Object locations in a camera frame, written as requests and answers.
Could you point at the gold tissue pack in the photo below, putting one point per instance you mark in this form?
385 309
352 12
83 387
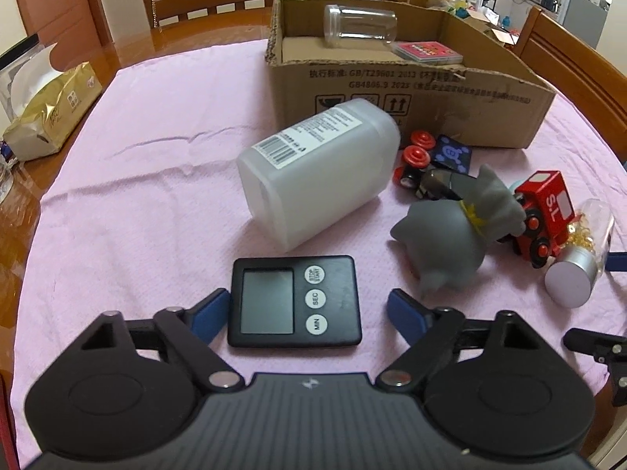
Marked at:
54 107

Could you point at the pink card box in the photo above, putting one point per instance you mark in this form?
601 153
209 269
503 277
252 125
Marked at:
426 52

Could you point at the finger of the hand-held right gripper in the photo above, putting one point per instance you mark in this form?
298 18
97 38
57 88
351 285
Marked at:
618 261
602 347

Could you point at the white plastic bottle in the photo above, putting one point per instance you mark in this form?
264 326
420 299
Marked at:
323 171

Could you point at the pink tablecloth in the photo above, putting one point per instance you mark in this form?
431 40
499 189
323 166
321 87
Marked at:
147 205

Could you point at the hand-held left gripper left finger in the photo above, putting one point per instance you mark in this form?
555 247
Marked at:
208 320

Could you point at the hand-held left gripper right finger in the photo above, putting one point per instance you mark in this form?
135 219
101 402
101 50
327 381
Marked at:
406 318

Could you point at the open background cardboard box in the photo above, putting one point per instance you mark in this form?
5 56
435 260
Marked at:
485 24

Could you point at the grey refrigerator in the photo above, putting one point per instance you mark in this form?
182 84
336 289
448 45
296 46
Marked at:
585 17

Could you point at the grey toy cat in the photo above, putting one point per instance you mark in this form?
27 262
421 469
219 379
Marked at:
445 235

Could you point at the black toy train red wheels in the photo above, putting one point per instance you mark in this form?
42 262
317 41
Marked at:
433 181

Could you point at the clear plastic jar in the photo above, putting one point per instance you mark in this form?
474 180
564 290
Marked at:
362 27

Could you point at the black digital timer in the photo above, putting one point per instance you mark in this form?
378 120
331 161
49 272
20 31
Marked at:
269 303

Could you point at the capsule bottle silver cap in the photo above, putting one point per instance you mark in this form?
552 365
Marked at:
573 274

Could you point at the wooden door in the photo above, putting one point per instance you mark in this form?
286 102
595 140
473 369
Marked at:
59 5

